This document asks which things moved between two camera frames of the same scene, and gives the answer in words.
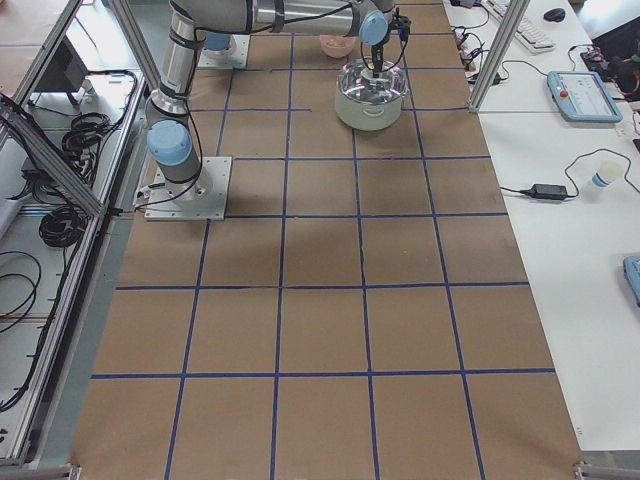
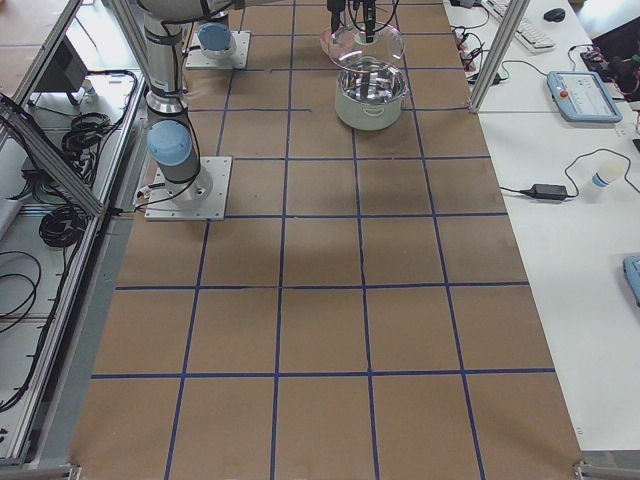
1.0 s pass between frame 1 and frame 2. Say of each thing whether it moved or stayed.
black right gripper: moved
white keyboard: stayed
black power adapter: stayed
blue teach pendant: stayed
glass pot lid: moved
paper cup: stayed
